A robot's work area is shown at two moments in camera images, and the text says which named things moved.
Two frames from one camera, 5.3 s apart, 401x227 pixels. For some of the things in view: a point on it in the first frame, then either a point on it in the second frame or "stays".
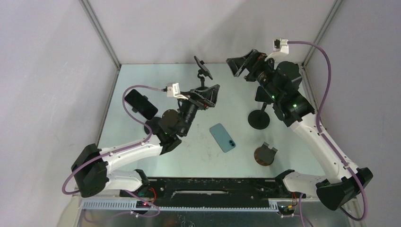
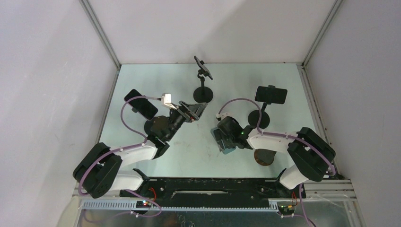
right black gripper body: (257, 63) -> (231, 140)
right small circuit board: (286, 210) stays
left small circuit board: (141, 204) stays
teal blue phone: (222, 137) stays
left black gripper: (204, 99) -> (189, 112)
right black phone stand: (259, 119) stays
